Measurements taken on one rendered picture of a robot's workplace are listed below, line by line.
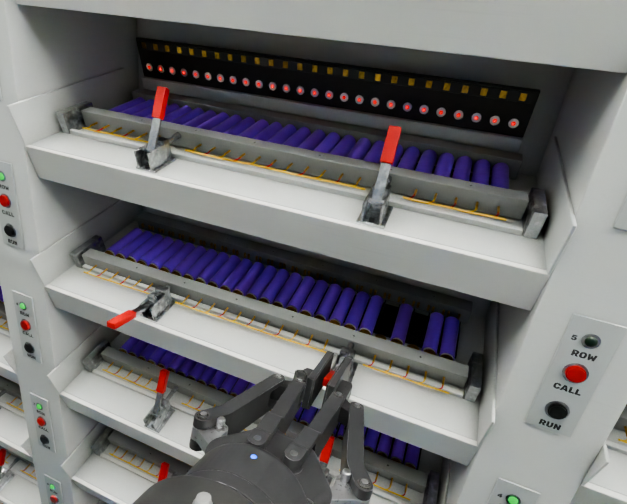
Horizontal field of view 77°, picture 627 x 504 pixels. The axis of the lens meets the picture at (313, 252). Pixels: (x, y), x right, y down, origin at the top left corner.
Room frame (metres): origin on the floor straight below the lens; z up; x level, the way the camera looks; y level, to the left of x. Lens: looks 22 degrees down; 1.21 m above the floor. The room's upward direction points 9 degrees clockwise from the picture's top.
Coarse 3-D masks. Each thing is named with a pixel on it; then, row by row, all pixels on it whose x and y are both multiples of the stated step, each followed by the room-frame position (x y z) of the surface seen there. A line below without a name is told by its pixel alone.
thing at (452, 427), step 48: (96, 240) 0.55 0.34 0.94; (48, 288) 0.49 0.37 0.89; (96, 288) 0.49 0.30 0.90; (432, 288) 0.50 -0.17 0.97; (144, 336) 0.45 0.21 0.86; (192, 336) 0.42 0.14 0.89; (240, 336) 0.43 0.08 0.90; (480, 336) 0.45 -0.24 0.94; (384, 384) 0.37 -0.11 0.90; (480, 384) 0.36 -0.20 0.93; (384, 432) 0.35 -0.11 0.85; (432, 432) 0.33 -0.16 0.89; (480, 432) 0.32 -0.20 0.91
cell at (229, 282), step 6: (240, 264) 0.53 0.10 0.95; (246, 264) 0.54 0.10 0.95; (234, 270) 0.52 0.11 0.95; (240, 270) 0.52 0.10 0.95; (246, 270) 0.53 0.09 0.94; (228, 276) 0.51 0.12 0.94; (234, 276) 0.51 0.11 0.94; (240, 276) 0.51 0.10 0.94; (228, 282) 0.49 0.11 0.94; (234, 282) 0.50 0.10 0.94; (228, 288) 0.49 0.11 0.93
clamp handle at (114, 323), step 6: (150, 300) 0.45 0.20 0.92; (138, 306) 0.43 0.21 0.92; (144, 306) 0.43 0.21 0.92; (150, 306) 0.44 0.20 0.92; (126, 312) 0.41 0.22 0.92; (132, 312) 0.41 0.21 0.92; (138, 312) 0.42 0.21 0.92; (114, 318) 0.39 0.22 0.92; (120, 318) 0.39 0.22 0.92; (126, 318) 0.40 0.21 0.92; (132, 318) 0.41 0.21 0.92; (108, 324) 0.38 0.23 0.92; (114, 324) 0.38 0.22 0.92; (120, 324) 0.39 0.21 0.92
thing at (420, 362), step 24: (96, 264) 0.52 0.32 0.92; (120, 264) 0.51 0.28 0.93; (192, 288) 0.47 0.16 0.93; (216, 288) 0.48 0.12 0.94; (240, 312) 0.45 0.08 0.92; (264, 312) 0.44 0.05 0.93; (288, 312) 0.44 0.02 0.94; (312, 336) 0.42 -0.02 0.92; (336, 336) 0.41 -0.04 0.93; (360, 336) 0.41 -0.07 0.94; (384, 360) 0.40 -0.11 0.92; (408, 360) 0.39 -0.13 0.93; (432, 360) 0.39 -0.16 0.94; (456, 384) 0.38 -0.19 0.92
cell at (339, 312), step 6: (348, 288) 0.50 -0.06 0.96; (342, 294) 0.49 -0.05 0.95; (348, 294) 0.49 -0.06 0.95; (354, 294) 0.50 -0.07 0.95; (342, 300) 0.48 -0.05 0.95; (348, 300) 0.48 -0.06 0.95; (336, 306) 0.47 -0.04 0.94; (342, 306) 0.46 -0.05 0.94; (348, 306) 0.47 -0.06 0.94; (336, 312) 0.45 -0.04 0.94; (342, 312) 0.46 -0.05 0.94; (330, 318) 0.45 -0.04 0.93; (336, 318) 0.44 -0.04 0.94; (342, 318) 0.45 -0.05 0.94
